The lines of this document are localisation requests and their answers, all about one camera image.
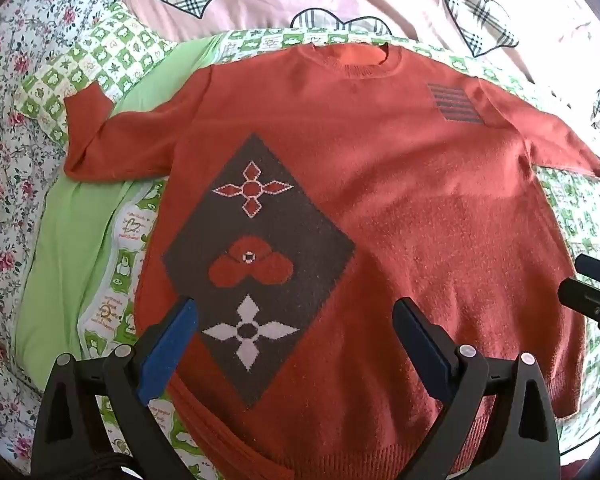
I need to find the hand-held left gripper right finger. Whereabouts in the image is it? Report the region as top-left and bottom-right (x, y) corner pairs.
(391, 297), (563, 480)

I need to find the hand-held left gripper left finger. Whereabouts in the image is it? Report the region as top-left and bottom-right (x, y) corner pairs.
(30, 296), (201, 480)

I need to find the orange knit sweater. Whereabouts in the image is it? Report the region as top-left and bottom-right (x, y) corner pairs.
(62, 42), (600, 480)

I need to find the green patterned quilt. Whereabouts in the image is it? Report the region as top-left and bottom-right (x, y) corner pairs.
(15, 2), (600, 480)

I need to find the floral bed sheet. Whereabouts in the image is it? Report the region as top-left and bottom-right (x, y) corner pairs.
(0, 0), (126, 461)

